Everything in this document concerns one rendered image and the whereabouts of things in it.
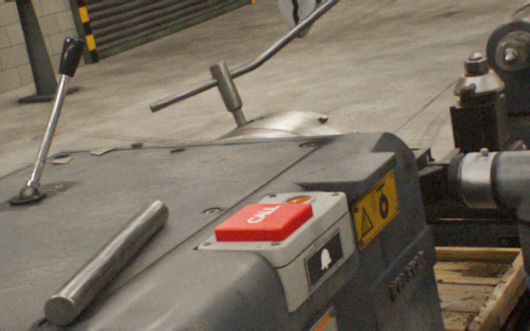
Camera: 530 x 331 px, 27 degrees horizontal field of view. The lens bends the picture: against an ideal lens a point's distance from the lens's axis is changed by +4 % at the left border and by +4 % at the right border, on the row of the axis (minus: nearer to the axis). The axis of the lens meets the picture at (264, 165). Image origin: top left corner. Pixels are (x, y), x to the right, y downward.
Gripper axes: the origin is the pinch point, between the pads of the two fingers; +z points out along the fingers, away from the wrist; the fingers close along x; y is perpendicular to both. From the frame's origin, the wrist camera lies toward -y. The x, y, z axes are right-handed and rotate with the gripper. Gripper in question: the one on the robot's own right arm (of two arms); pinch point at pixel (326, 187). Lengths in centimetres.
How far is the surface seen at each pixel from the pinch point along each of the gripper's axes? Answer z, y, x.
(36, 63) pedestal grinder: 591, 627, -75
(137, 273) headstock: -21, -74, 17
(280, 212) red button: -28, -64, 18
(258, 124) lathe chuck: -3.4, -22.2, 15.4
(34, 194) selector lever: 4, -55, 18
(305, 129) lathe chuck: -9.4, -21.5, 14.4
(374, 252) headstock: -28, -47, 8
